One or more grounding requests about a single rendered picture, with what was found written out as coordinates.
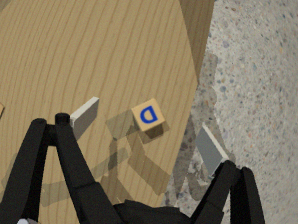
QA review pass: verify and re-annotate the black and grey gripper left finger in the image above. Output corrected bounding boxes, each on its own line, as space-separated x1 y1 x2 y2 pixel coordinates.
0 97 125 224

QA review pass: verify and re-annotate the tan mat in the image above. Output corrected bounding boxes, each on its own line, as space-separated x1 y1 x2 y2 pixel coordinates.
0 103 5 118

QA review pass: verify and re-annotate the beige letter block with blue d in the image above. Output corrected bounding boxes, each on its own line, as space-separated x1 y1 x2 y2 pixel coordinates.
131 98 165 132

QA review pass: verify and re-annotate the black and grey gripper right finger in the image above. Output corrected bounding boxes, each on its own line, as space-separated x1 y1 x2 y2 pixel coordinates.
190 126 265 224

